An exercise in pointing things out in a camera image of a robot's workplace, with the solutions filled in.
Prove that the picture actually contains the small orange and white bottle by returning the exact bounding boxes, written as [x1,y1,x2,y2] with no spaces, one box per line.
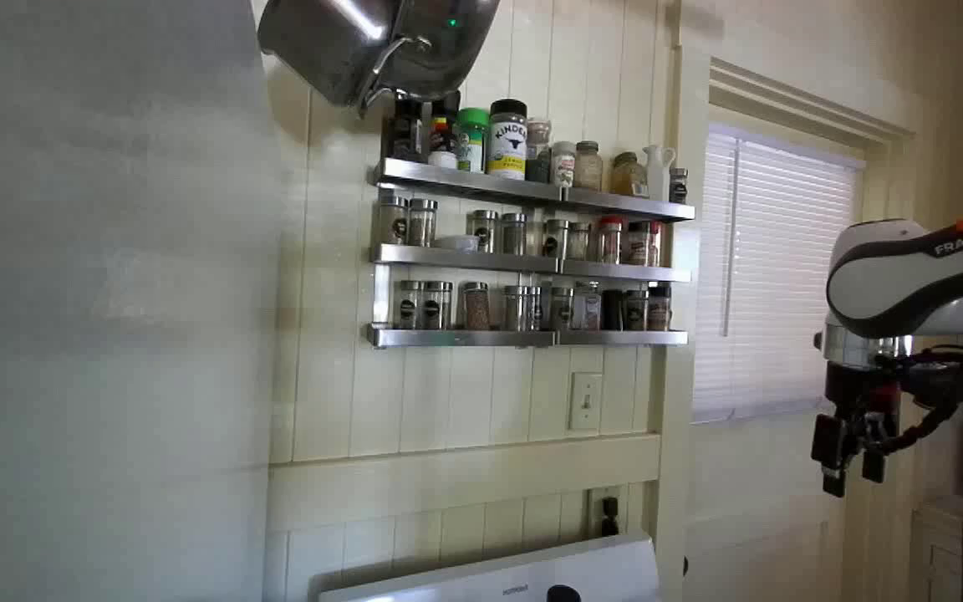
[424,115,462,173]

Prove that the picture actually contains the stainless steel shelf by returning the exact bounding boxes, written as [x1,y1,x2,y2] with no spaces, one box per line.
[370,242,691,285]
[364,321,691,351]
[375,153,699,223]

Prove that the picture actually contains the tall dark bottle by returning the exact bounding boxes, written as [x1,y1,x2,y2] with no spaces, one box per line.
[380,92,430,163]

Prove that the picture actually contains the stainless steel pot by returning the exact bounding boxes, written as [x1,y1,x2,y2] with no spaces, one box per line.
[253,0,504,115]

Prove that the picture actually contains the wall outlet with black plug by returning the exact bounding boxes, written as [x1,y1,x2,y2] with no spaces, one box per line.
[586,485,625,541]

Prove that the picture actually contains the pale powder spice jar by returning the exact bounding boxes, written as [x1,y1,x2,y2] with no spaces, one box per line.
[572,137,607,195]

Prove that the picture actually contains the white light switch plate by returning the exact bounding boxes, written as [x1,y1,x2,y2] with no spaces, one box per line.
[565,368,605,435]

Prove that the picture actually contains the black-label glass pepper jar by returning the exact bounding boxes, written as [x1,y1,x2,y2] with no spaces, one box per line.
[664,163,691,207]

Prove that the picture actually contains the green-lidded spice bottle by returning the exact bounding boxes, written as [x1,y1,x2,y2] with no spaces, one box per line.
[453,107,491,177]

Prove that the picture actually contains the white ceramic bottle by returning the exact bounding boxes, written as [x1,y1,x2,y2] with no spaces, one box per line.
[642,145,675,204]

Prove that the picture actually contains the black-lidded garlic spice jar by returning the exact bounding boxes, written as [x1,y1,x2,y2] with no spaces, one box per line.
[622,216,656,266]

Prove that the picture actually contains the white refrigerator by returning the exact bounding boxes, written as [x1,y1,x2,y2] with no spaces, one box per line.
[0,0,283,602]

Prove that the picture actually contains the red-lidded spice jar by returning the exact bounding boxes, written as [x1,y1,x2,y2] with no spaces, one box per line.
[594,214,629,266]

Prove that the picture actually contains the oregano spice jar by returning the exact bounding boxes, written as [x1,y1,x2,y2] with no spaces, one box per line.
[548,141,577,192]

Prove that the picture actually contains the large black-lidded white-label jar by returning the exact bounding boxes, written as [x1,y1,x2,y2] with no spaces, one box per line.
[486,97,531,184]

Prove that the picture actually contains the white window frame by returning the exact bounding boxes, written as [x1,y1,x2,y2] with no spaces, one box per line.
[660,54,919,602]

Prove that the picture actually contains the black braided cable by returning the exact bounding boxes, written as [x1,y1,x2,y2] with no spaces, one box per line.
[862,285,963,461]

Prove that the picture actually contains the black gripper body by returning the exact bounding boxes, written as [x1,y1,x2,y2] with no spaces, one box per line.
[820,359,905,435]

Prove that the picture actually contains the dark glass spice jar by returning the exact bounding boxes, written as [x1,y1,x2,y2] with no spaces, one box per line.
[618,285,653,334]
[599,285,629,334]

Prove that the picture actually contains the white window blinds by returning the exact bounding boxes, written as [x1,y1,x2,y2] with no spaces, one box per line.
[691,122,865,421]

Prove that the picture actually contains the clear glass spice jar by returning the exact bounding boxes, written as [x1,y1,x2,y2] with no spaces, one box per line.
[496,209,531,257]
[646,280,675,334]
[567,280,605,334]
[491,280,521,334]
[370,187,408,247]
[421,277,457,331]
[400,195,442,251]
[453,277,496,331]
[466,207,501,253]
[537,280,576,334]
[565,216,599,265]
[515,280,544,334]
[537,214,572,260]
[390,277,429,331]

